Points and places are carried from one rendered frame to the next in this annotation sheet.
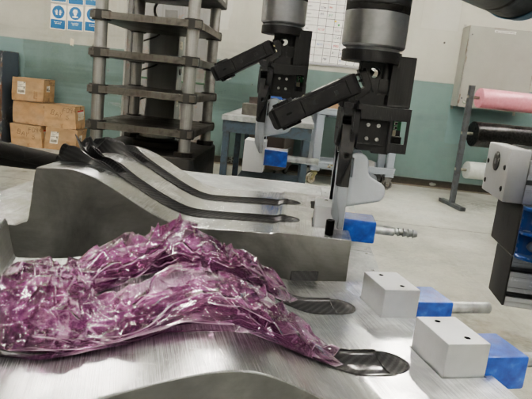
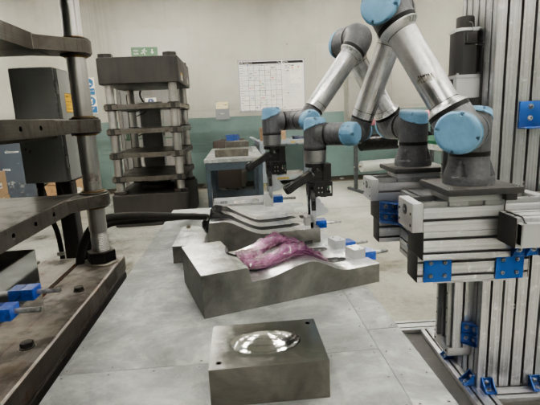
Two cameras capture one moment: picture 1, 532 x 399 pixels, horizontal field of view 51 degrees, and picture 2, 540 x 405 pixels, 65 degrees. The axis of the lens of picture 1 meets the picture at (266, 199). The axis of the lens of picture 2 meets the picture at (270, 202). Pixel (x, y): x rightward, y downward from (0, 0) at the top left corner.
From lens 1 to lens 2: 0.80 m
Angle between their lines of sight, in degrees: 6
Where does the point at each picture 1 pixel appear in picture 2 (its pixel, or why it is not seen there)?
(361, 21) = (311, 155)
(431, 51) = not seen: hidden behind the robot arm
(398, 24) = (323, 154)
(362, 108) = (316, 183)
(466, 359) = (359, 253)
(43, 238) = not seen: hidden behind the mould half
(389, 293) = (336, 242)
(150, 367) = (291, 264)
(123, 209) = (241, 231)
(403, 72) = (327, 169)
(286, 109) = (289, 187)
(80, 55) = not seen: hidden behind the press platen
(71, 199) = (222, 231)
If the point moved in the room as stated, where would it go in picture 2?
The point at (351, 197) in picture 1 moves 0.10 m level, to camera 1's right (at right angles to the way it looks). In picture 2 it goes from (317, 213) to (345, 211)
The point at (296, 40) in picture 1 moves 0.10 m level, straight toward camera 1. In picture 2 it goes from (279, 150) to (282, 153)
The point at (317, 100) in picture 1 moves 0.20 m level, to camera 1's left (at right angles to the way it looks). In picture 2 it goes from (300, 182) to (241, 186)
